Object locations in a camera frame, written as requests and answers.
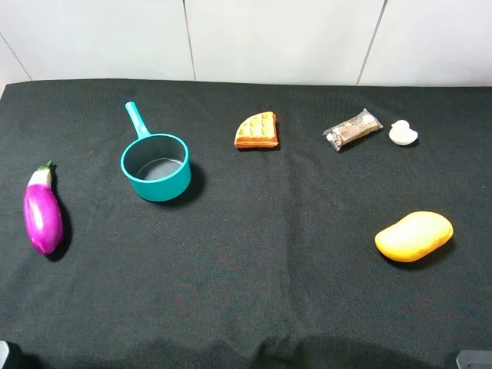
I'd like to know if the purple toy eggplant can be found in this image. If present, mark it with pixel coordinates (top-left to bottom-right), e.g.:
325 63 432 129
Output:
23 161 64 255

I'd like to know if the orange toy waffle slice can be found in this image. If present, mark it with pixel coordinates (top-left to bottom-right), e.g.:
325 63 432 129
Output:
234 111 279 149

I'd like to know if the teal toy saucepan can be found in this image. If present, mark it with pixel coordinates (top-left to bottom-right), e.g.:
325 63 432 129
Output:
120 101 191 202

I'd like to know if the wrapped chocolate snack bar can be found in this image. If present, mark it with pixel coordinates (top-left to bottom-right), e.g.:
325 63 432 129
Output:
322 108 384 151

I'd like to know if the white rubber duck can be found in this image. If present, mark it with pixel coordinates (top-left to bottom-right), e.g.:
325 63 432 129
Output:
388 120 418 146

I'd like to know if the yellow toy mango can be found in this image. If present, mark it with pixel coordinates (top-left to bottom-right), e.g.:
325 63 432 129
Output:
374 211 454 263

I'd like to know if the grey device bottom left corner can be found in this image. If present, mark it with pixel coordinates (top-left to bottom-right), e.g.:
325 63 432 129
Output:
0 341 10 369

